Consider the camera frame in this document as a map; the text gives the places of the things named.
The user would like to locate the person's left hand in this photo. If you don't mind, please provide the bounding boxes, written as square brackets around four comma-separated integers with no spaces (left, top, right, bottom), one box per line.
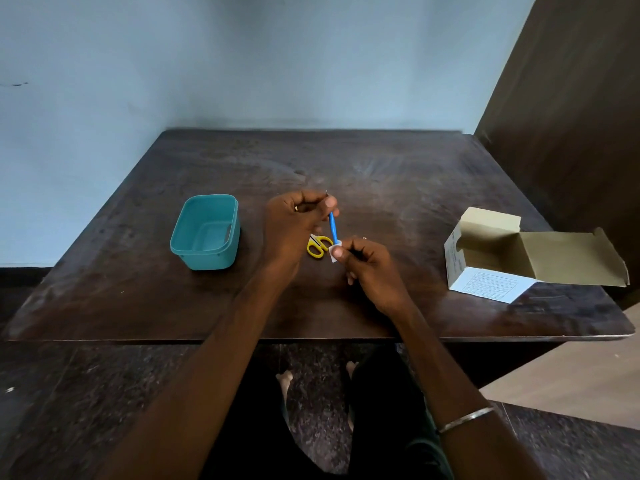
[262,189,341,273]

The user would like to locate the person's right hand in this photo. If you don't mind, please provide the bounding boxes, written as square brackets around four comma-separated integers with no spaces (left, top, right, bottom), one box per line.
[331,236,416,321]

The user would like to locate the yellow handled scissors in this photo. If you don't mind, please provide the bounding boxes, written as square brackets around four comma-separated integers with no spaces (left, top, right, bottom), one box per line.
[305,233,335,259]

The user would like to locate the blue-handled small tool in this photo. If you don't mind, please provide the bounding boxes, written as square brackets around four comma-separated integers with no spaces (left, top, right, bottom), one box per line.
[325,189,342,245]

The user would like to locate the teal plastic container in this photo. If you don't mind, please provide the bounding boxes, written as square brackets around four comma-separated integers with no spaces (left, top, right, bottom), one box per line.
[169,194,241,271]

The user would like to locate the white cardboard box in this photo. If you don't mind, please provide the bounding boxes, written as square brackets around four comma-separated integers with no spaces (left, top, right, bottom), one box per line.
[443,206,630,305]

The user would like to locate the person's left forearm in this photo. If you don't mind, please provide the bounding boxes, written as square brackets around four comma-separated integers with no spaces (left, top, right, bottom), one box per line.
[95,259,299,480]

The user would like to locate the person's right forearm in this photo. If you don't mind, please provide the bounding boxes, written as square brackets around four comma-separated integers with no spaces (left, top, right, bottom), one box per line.
[392,304,546,480]

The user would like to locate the person's left foot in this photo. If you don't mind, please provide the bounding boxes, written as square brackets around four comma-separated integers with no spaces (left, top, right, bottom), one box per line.
[275,370,295,401]

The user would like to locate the beige board surface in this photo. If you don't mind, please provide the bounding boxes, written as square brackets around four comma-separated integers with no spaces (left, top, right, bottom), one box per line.
[479,304,640,431]

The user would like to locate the brown wooden cabinet panel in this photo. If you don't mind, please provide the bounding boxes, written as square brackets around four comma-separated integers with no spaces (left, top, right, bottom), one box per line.
[473,0,640,305]

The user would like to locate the silver bracelet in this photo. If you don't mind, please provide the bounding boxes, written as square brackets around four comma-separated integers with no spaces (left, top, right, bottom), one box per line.
[436,406,496,435]

